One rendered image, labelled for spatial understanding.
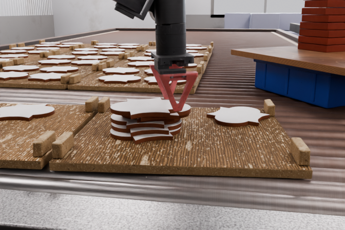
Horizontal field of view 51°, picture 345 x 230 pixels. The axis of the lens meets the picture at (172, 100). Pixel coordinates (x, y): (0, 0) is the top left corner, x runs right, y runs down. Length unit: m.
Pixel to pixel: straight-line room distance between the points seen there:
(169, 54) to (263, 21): 4.51
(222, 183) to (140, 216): 0.15
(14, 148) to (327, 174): 0.53
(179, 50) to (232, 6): 5.40
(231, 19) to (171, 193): 5.06
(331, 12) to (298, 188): 0.79
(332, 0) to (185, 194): 0.90
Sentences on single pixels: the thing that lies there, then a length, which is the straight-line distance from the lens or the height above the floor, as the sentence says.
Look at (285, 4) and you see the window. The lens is 6.10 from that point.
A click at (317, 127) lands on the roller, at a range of 0.87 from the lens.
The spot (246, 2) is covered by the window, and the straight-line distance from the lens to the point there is 6.05.
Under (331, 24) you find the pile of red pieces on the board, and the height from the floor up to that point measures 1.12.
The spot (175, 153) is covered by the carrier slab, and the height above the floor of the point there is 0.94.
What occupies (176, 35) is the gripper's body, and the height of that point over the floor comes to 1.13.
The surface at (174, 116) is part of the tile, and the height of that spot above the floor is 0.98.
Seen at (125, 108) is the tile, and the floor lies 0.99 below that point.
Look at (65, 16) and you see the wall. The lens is 5.98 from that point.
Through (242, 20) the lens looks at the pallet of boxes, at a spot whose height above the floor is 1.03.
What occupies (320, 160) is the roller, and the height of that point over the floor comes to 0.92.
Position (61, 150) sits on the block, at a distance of 0.61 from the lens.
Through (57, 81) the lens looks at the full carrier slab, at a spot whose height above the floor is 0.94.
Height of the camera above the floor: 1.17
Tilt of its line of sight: 14 degrees down
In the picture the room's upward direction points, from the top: straight up
